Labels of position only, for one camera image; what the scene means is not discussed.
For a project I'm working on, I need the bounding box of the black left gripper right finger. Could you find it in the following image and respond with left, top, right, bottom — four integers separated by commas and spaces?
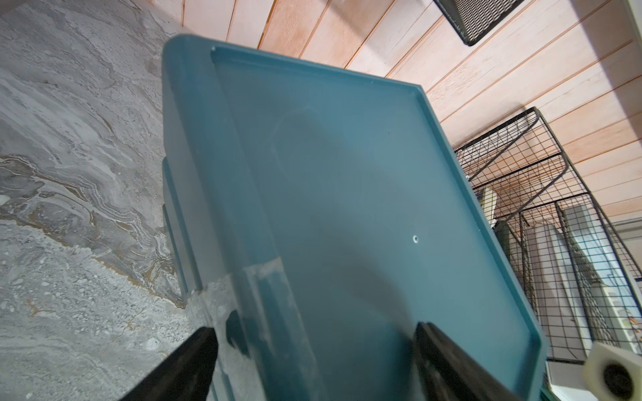
414, 322, 520, 400

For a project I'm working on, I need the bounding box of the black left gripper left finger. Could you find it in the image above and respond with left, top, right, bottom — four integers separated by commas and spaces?
122, 327, 218, 400

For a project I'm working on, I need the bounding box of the teal drawer cabinet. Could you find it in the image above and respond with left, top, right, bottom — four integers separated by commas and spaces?
162, 34, 548, 400

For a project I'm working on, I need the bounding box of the black wire desk organizer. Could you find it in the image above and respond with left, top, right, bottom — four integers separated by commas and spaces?
456, 108, 641, 364

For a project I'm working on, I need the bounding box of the black mesh wall basket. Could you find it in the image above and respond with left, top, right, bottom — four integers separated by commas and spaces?
434, 0, 523, 47

